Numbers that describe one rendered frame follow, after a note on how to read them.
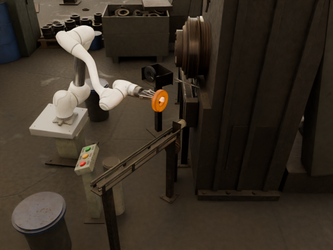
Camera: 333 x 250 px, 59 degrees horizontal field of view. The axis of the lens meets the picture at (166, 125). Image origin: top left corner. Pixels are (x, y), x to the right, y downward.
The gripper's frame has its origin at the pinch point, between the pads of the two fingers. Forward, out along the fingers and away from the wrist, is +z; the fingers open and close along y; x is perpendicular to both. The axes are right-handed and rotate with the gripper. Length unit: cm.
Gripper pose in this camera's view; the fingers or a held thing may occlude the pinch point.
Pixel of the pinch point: (159, 98)
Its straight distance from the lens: 201.0
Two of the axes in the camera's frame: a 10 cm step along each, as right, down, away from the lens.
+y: -5.7, 4.6, -6.8
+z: 8.2, 2.9, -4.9
